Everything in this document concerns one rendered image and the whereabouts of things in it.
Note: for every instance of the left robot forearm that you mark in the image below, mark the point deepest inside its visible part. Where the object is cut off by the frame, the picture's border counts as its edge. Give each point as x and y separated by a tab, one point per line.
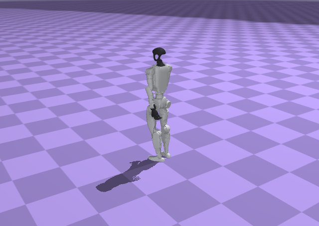
151	97

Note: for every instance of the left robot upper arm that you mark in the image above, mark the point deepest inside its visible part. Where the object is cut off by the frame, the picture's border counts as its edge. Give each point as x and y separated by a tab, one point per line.
149	73

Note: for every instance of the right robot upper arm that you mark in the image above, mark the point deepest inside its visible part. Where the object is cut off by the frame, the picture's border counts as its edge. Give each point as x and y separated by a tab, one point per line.
170	68

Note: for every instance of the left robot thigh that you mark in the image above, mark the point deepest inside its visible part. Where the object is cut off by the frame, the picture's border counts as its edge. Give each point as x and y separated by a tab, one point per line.
151	121

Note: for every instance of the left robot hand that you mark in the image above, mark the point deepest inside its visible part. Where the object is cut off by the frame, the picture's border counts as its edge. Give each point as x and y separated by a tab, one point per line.
155	113

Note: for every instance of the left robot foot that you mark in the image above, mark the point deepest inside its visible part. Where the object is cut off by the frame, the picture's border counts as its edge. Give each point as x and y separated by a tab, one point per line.
154	158

